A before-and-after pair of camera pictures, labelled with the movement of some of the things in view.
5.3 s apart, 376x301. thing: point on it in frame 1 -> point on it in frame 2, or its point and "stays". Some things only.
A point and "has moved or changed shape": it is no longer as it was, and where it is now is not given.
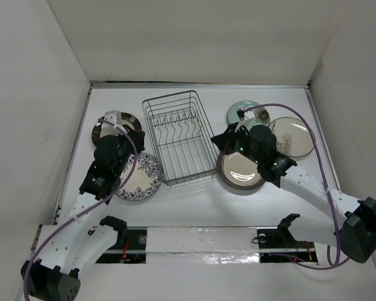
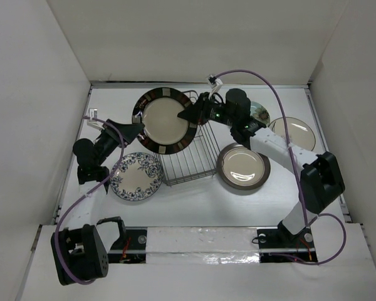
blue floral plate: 145,180 stays
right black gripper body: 237,142 -> 214,110
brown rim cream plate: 239,171 stays
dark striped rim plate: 127,118 has moved or changed shape
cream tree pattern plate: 293,137 stays
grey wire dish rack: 187,150 stays
